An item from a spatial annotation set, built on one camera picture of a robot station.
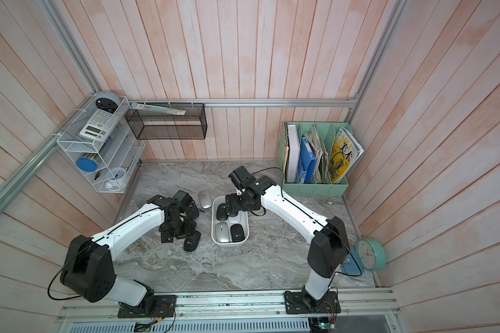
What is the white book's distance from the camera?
36.2 inches

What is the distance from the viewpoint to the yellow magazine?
37.0 inches

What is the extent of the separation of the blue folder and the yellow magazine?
13cm

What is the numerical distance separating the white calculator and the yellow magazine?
39.4 inches
